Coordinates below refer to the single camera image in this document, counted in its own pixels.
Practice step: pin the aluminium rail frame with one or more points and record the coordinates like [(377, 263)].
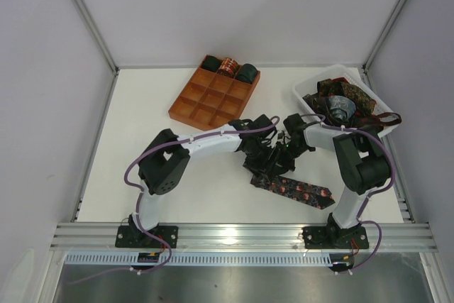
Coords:
[(276, 245)]

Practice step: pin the pile of dark ties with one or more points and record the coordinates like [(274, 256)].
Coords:
[(365, 105)]

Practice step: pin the orange wooden divided tray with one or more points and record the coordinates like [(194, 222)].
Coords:
[(209, 100)]

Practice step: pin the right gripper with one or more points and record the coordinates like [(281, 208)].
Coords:
[(284, 150)]

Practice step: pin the dark green rolled tie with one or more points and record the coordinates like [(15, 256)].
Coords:
[(211, 63)]

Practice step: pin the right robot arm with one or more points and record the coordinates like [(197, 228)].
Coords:
[(365, 167)]

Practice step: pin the red patterned rolled tie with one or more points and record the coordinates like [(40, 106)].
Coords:
[(228, 67)]

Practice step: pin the white plastic basket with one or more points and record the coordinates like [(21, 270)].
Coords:
[(308, 86)]

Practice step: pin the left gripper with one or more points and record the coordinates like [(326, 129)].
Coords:
[(261, 162)]

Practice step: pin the grey blue paisley tie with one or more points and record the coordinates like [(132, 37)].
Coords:
[(341, 108)]

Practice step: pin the navy floral tie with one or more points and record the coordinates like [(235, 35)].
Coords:
[(309, 194)]

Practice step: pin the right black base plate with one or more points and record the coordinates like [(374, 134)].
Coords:
[(330, 237)]

